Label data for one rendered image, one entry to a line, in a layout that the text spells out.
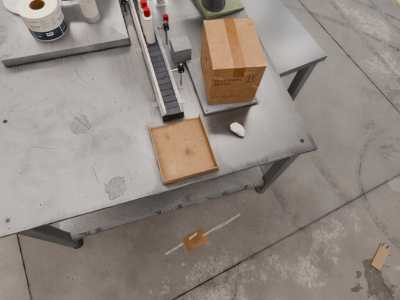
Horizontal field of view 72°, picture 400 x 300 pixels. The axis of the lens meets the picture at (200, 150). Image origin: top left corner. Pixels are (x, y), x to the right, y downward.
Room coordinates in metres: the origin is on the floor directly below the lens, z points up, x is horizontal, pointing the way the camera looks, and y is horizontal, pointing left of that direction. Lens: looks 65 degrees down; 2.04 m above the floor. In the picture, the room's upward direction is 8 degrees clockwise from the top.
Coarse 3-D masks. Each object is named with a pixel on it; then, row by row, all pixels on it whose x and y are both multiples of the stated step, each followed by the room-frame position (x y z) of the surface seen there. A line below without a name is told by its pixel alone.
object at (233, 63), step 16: (208, 32) 1.02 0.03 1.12; (224, 32) 1.04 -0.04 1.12; (240, 32) 1.05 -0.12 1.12; (256, 32) 1.06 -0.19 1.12; (208, 48) 0.93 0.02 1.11; (224, 48) 0.94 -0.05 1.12; (240, 48) 0.95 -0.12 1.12; (256, 48) 0.96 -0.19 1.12; (208, 64) 0.90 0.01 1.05; (224, 64) 0.85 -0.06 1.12; (240, 64) 0.86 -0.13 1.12; (256, 64) 0.87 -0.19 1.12; (208, 80) 0.86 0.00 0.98; (224, 80) 0.82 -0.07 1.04; (240, 80) 0.84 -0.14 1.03; (256, 80) 0.86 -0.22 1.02; (208, 96) 0.82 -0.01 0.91; (224, 96) 0.83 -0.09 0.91; (240, 96) 0.85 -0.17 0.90
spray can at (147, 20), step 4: (144, 8) 1.16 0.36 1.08; (148, 8) 1.17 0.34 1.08; (144, 12) 1.15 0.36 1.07; (148, 12) 1.15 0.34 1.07; (144, 16) 1.15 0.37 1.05; (148, 16) 1.15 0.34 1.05; (144, 20) 1.14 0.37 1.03; (148, 20) 1.14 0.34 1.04; (152, 20) 1.16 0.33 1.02; (144, 24) 1.15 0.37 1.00; (148, 24) 1.14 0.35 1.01; (152, 24) 1.16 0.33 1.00; (144, 28) 1.15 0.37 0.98; (148, 28) 1.14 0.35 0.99; (152, 28) 1.15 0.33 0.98; (148, 32) 1.14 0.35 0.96; (152, 32) 1.15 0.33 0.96; (148, 36) 1.14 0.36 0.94; (152, 36) 1.15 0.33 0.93; (148, 40) 1.14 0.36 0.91; (152, 40) 1.15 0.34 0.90
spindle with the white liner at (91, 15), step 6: (78, 0) 1.25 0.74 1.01; (84, 0) 1.24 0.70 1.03; (90, 0) 1.26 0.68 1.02; (84, 6) 1.24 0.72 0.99; (90, 6) 1.25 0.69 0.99; (96, 6) 1.30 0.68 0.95; (84, 12) 1.24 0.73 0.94; (90, 12) 1.24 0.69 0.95; (96, 12) 1.27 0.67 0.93; (90, 18) 1.24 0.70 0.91; (96, 18) 1.26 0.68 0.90
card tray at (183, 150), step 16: (160, 128) 0.65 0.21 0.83; (176, 128) 0.66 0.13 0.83; (192, 128) 0.67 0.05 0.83; (160, 144) 0.56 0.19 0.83; (176, 144) 0.57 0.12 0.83; (192, 144) 0.58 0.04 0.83; (208, 144) 0.59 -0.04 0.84; (160, 160) 0.48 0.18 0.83; (176, 160) 0.49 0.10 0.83; (192, 160) 0.50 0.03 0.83; (208, 160) 0.51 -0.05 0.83; (176, 176) 0.41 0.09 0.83; (192, 176) 0.42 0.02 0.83
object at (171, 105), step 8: (136, 0) 1.48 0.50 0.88; (136, 8) 1.41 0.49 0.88; (152, 48) 1.11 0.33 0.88; (160, 48) 1.12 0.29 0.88; (152, 56) 1.06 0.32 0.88; (160, 56) 1.07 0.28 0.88; (152, 64) 1.00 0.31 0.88; (160, 64) 1.01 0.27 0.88; (160, 72) 0.96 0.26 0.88; (160, 80) 0.90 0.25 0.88; (168, 80) 0.91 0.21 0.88; (160, 88) 0.85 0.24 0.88; (168, 88) 0.86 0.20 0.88; (168, 96) 0.81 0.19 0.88; (168, 104) 0.76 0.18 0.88; (176, 104) 0.77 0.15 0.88; (168, 112) 0.72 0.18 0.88; (176, 112) 0.72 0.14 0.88
